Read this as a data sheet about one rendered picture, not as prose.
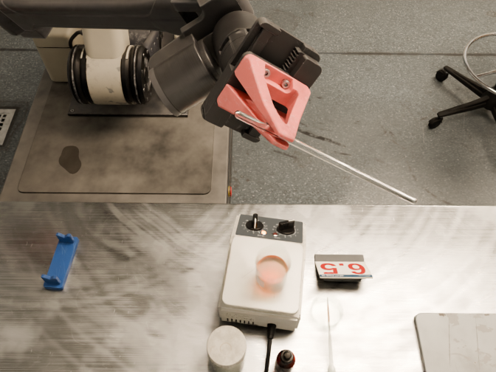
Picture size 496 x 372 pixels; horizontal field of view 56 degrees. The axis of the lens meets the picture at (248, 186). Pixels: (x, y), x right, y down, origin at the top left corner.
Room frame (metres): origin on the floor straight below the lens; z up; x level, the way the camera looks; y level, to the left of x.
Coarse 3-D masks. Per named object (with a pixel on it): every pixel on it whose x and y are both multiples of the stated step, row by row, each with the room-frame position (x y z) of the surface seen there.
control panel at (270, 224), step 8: (240, 216) 0.42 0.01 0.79; (248, 216) 0.42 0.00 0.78; (240, 224) 0.40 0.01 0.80; (264, 224) 0.40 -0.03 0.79; (272, 224) 0.40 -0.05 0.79; (296, 224) 0.41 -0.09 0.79; (240, 232) 0.38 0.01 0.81; (248, 232) 0.38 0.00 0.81; (256, 232) 0.38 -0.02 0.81; (272, 232) 0.38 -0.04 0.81; (296, 232) 0.38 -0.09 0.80; (280, 240) 0.36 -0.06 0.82; (288, 240) 0.36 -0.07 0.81; (296, 240) 0.36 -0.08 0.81
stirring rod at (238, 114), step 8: (240, 112) 0.23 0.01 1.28; (248, 120) 0.22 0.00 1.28; (256, 120) 0.23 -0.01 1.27; (264, 128) 0.22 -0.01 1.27; (296, 144) 0.22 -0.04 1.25; (304, 144) 0.23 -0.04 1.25; (312, 152) 0.22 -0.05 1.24; (320, 152) 0.23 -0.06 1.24; (328, 160) 0.22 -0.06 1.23; (336, 160) 0.23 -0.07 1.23; (344, 168) 0.22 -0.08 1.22; (352, 168) 0.22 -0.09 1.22; (360, 176) 0.22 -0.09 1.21; (368, 176) 0.22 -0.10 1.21; (376, 184) 0.22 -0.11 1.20; (384, 184) 0.22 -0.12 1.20; (392, 192) 0.22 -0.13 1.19; (400, 192) 0.22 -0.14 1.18; (408, 200) 0.22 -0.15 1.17; (416, 200) 0.22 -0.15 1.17
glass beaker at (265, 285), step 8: (264, 248) 0.30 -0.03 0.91; (272, 248) 0.30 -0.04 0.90; (280, 248) 0.30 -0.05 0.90; (256, 256) 0.28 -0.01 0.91; (264, 256) 0.30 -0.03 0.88; (280, 256) 0.30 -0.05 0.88; (288, 256) 0.29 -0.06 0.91; (256, 264) 0.27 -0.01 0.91; (288, 264) 0.28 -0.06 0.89; (256, 272) 0.27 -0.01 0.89; (288, 272) 0.26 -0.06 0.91; (256, 280) 0.27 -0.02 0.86; (264, 280) 0.26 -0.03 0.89; (272, 280) 0.25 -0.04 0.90; (280, 280) 0.26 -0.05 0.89; (264, 288) 0.26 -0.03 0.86; (272, 288) 0.25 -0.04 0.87; (280, 288) 0.26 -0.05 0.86
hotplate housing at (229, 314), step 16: (304, 224) 0.41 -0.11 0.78; (304, 240) 0.37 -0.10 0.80; (304, 256) 0.33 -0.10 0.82; (224, 272) 0.30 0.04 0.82; (224, 320) 0.24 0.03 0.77; (240, 320) 0.23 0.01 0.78; (256, 320) 0.23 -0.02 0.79; (272, 320) 0.23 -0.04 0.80; (288, 320) 0.22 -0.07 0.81; (272, 336) 0.21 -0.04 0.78
